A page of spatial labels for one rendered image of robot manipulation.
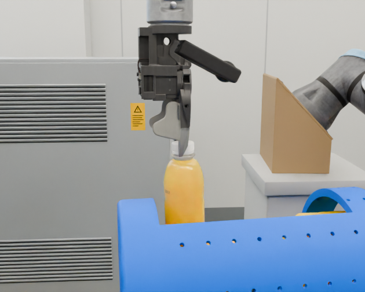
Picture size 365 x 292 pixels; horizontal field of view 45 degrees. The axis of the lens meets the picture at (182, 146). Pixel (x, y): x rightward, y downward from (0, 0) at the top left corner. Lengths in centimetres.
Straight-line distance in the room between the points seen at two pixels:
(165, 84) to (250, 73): 297
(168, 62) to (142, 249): 30
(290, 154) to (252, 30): 246
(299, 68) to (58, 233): 230
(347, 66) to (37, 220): 183
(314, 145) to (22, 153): 163
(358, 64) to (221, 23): 238
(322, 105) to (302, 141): 11
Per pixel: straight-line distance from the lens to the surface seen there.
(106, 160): 238
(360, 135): 404
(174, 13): 70
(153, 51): 71
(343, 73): 132
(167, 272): 69
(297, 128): 126
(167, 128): 71
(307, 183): 123
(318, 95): 130
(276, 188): 121
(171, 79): 71
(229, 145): 371
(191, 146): 74
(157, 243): 70
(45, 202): 251
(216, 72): 73
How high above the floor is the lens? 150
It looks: 13 degrees down
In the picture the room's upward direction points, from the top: straight up
